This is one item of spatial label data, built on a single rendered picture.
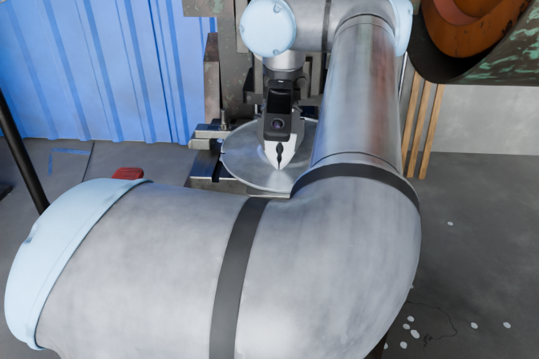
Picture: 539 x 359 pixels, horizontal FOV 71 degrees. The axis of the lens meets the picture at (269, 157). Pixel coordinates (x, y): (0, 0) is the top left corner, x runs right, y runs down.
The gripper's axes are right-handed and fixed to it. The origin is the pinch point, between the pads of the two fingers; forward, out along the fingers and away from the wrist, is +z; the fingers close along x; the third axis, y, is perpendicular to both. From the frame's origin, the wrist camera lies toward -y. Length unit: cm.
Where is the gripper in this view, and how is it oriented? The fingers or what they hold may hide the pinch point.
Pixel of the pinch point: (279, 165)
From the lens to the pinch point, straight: 75.6
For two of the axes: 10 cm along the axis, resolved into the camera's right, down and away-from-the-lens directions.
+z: -0.2, 8.4, 5.4
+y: 0.6, -5.4, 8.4
